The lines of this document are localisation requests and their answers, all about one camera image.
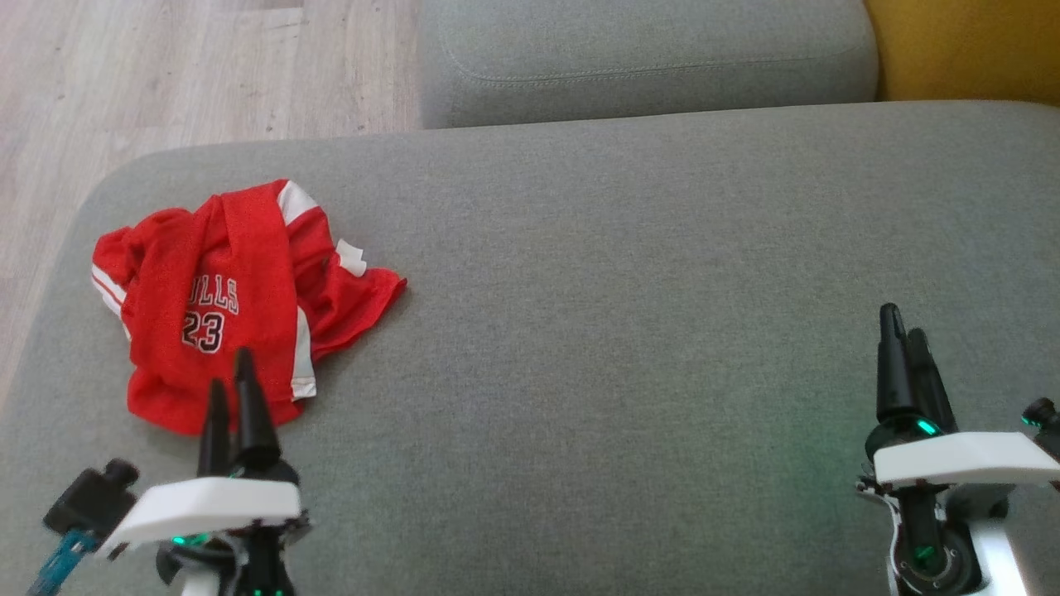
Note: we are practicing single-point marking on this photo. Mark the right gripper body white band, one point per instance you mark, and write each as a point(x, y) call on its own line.
point(952, 459)

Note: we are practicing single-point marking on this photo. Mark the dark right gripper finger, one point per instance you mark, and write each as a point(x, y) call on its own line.
point(893, 372)
point(932, 389)

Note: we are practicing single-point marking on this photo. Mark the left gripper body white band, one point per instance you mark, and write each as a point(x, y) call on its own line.
point(207, 505)

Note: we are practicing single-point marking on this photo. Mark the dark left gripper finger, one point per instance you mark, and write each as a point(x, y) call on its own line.
point(252, 422)
point(215, 434)

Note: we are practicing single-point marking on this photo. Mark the red basketball jersey number 23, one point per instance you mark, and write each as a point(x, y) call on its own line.
point(356, 298)

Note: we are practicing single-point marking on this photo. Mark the large yellow sofa backrest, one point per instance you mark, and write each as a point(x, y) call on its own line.
point(969, 50)

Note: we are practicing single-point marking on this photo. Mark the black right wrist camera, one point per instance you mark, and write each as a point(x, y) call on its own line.
point(1042, 411)

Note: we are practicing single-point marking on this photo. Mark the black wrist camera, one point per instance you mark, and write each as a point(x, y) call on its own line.
point(87, 501)
point(1042, 411)

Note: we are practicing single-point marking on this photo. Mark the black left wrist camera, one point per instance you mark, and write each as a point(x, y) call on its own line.
point(87, 501)

